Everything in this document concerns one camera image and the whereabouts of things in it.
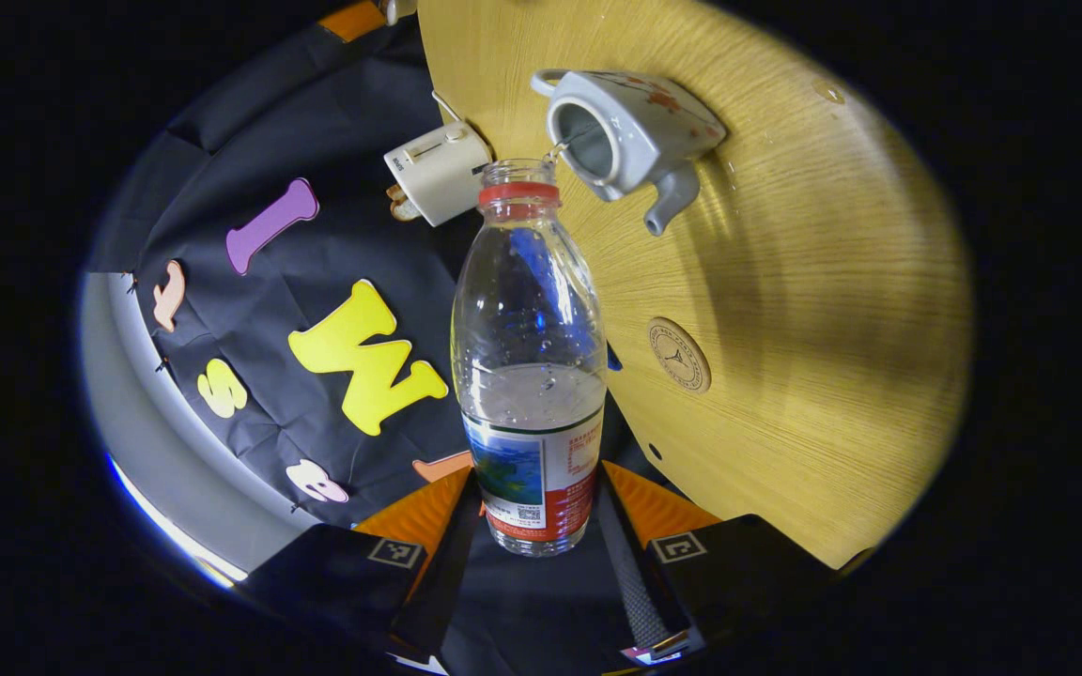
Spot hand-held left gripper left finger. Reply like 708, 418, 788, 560
240, 467, 484, 663

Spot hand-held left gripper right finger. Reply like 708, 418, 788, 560
597, 460, 835, 664

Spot clear plastic water bottle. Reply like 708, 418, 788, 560
450, 158, 609, 558

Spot round beige coaster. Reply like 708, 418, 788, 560
646, 316, 713, 395

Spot white ceramic teacup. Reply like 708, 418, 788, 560
530, 68, 728, 237

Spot black backdrop cloth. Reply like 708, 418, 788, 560
90, 5, 683, 663

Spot white toaster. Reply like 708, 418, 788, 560
383, 120, 493, 228

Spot toast slice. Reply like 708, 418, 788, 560
386, 183, 423, 223

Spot white toaster cable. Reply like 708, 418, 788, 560
431, 89, 468, 129

